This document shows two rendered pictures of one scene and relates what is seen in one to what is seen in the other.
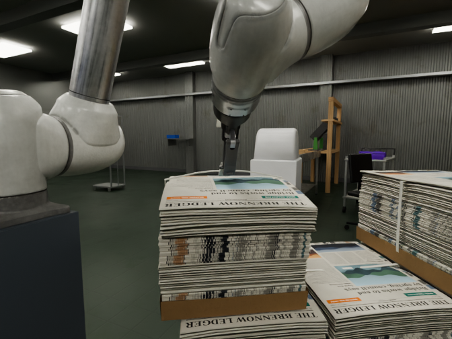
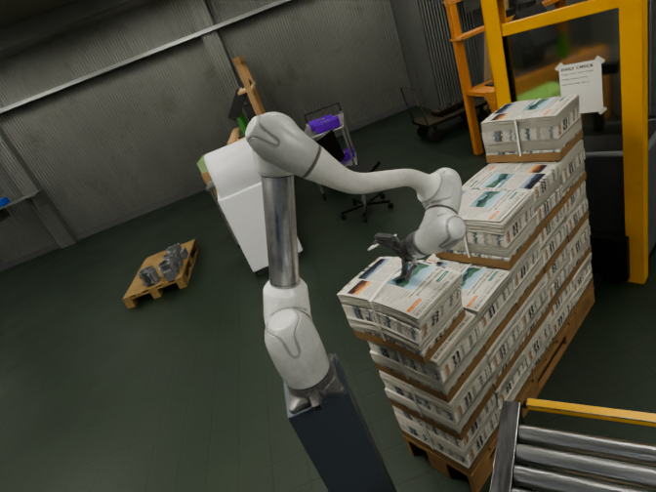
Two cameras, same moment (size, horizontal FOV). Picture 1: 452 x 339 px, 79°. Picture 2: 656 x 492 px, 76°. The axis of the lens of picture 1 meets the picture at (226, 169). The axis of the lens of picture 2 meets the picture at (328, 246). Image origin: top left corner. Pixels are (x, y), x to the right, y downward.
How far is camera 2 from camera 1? 120 cm
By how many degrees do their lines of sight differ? 32
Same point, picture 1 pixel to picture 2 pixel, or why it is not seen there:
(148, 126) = not seen: outside the picture
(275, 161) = (248, 188)
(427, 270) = (489, 262)
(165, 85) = not seen: outside the picture
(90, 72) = (294, 266)
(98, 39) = (294, 244)
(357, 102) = (260, 46)
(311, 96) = (195, 56)
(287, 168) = not seen: hidden behind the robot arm
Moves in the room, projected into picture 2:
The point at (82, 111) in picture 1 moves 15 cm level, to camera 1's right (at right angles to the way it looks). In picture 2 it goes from (302, 295) to (336, 270)
